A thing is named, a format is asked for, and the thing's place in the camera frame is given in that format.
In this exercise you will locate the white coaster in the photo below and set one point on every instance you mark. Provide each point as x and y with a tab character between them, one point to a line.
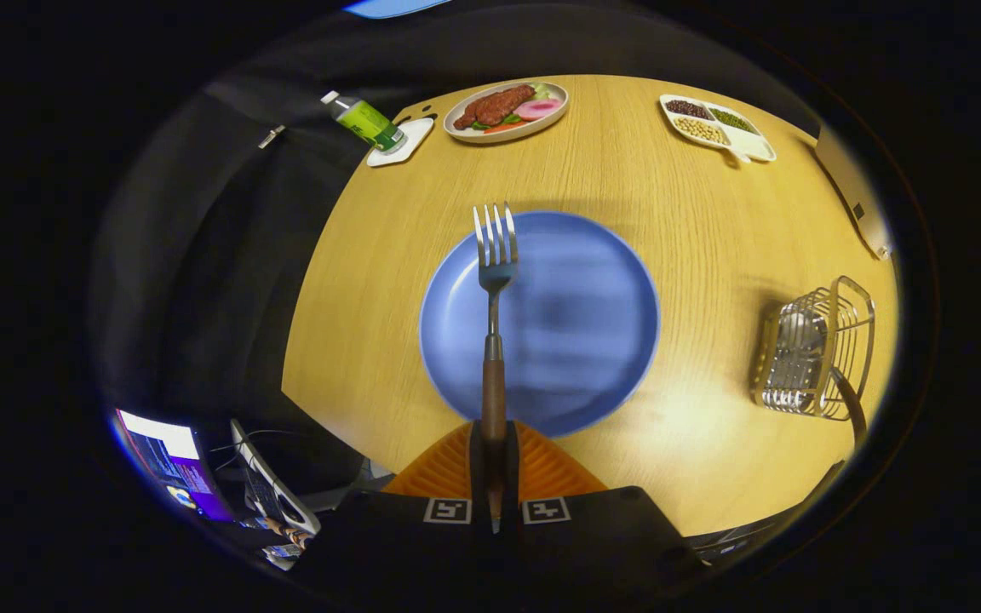
411	145

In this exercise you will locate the white divided dish with beans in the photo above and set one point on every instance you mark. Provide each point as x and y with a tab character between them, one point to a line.
754	145

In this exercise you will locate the computer monitor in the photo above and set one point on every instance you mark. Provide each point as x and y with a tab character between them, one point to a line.
171	464

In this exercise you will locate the plate of meat and vegetables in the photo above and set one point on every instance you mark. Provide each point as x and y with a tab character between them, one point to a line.
499	106

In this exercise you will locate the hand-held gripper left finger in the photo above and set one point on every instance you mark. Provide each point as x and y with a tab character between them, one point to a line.
475	477

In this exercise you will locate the white toaster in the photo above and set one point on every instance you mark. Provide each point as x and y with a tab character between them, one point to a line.
852	196

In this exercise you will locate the silver clip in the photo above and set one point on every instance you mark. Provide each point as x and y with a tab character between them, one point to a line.
271	136

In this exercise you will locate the green plastic bottle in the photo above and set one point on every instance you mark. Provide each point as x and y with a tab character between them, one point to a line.
367	123

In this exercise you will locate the blue plate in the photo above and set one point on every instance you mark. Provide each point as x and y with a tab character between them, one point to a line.
576	323

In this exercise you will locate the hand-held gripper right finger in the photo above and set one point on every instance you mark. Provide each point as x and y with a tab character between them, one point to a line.
514	477

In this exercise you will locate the white keyboard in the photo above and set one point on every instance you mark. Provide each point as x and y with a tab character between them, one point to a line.
273	494

